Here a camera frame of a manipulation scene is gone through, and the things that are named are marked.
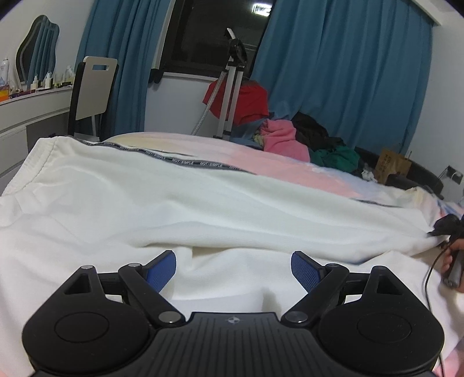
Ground red garment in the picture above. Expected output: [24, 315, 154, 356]
[203, 80, 271, 126]

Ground black and white chair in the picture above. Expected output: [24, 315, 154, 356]
[68, 56, 119, 143]

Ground blue curtain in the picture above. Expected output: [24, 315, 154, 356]
[250, 0, 434, 175]
[74, 0, 175, 140]

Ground wavy framed mirror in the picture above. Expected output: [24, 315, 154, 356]
[15, 14, 60, 86]

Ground white pants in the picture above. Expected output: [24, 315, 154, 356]
[0, 137, 464, 377]

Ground brown paper bag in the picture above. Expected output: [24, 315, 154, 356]
[373, 148, 412, 184]

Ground black sofa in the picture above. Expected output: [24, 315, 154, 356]
[353, 145, 445, 200]

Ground black cable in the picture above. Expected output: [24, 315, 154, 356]
[425, 244, 454, 377]

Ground wall socket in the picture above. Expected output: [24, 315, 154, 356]
[440, 165, 464, 182]

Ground dark window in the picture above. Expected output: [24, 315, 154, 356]
[159, 0, 276, 78]

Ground garment steamer stand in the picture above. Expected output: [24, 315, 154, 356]
[192, 27, 249, 140]

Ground row of cosmetic bottles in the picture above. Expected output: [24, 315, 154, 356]
[27, 65, 75, 93]

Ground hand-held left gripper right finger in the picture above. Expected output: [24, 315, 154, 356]
[280, 250, 402, 327]

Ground pink garment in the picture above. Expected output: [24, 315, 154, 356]
[262, 119, 311, 162]

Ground black garment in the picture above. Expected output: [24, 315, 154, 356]
[292, 112, 345, 151]

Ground green garment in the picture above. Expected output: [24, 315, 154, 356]
[311, 146, 359, 174]

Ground pastel rainbow bedsheet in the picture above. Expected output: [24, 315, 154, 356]
[98, 131, 464, 225]

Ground person's right hand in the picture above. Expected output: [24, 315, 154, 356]
[441, 240, 464, 278]

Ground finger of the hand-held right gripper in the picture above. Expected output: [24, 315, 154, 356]
[429, 214, 459, 238]

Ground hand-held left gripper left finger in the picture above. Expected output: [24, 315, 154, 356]
[62, 250, 184, 327]

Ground white dressing table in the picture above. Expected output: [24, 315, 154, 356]
[0, 85, 75, 178]

